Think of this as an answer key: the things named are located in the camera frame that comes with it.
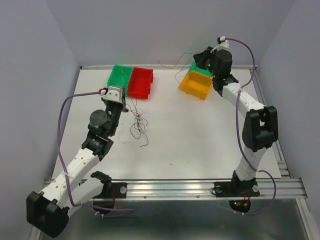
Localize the yellow plastic bin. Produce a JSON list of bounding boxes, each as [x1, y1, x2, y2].
[[179, 71, 213, 100]]

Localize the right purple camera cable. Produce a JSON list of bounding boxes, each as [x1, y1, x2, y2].
[[224, 36, 277, 217]]

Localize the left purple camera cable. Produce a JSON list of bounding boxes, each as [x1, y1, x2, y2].
[[56, 88, 135, 219]]

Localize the left green plastic bin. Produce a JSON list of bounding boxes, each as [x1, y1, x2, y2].
[[107, 64, 133, 92]]

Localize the aluminium rail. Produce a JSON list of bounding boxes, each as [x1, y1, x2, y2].
[[42, 177, 307, 204], [250, 68, 292, 179]]

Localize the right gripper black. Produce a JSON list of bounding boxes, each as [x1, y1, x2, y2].
[[193, 46, 219, 78]]

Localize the aluminium front rail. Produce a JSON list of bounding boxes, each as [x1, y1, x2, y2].
[[42, 177, 307, 204]]

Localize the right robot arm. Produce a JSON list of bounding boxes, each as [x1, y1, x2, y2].
[[193, 46, 279, 198]]

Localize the right green plastic bin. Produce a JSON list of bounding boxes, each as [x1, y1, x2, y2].
[[188, 62, 213, 78]]

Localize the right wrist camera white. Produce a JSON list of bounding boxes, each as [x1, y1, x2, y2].
[[210, 36, 229, 54]]

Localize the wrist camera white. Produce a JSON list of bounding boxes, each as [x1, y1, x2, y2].
[[100, 85, 125, 104], [210, 36, 229, 54]]

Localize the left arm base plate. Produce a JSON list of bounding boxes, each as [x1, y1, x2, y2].
[[89, 181, 128, 199]]

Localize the wire bundle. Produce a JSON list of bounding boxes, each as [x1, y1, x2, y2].
[[117, 96, 151, 148]]

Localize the red white striped wire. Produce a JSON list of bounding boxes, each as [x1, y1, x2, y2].
[[157, 51, 201, 86]]

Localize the red plastic bin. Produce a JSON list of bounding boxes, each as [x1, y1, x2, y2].
[[127, 67, 154, 100]]

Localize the purple camera cable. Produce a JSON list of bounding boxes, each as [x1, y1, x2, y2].
[[224, 36, 277, 217], [56, 88, 135, 219]]

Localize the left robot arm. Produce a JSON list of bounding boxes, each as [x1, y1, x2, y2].
[[26, 98, 127, 238]]

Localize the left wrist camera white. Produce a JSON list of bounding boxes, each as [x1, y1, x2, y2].
[[100, 85, 125, 104]]

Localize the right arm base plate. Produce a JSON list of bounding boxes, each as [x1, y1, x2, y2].
[[213, 181, 260, 198]]

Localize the green plastic bin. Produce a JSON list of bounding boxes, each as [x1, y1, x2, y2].
[[107, 64, 133, 92], [188, 62, 213, 78]]

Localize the aluminium right rail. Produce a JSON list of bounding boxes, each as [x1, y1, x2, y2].
[[250, 68, 292, 179]]

